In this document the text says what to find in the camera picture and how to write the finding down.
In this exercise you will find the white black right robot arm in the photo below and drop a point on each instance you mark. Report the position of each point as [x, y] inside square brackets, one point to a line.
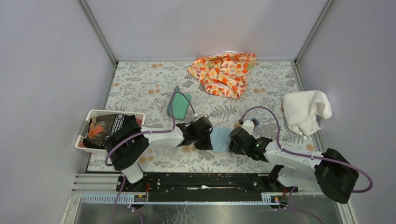
[328, 172]

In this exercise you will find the blue frame sunglasses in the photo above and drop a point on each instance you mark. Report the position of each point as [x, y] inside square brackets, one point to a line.
[255, 122]

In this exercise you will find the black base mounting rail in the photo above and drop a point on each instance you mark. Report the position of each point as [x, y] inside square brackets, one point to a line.
[204, 187]

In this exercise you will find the light blue cleaning cloth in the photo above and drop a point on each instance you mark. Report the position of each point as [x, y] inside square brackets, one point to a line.
[220, 139]

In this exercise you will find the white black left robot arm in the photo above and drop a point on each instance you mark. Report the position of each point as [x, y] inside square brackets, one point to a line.
[125, 146]

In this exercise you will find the floral grey tablecloth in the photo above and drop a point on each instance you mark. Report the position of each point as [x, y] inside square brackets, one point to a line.
[147, 87]

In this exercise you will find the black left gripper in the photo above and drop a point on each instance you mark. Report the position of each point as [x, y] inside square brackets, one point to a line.
[207, 145]

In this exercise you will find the white perforated plastic basket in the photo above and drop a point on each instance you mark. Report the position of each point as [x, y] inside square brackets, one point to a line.
[94, 113]

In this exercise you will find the white towel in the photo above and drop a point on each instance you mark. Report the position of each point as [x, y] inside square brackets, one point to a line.
[301, 109]

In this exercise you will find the orange floral fabric bag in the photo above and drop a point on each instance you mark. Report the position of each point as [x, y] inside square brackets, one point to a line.
[223, 74]

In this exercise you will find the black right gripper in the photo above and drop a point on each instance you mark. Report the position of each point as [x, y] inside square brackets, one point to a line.
[232, 148]

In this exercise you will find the aluminium frame profile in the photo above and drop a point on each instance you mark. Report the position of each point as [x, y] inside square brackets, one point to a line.
[95, 199]

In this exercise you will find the dark blue glasses case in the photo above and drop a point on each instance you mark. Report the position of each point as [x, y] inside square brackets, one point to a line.
[180, 105]

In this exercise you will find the black pouch in basket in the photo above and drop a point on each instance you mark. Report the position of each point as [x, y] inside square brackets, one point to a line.
[101, 127]

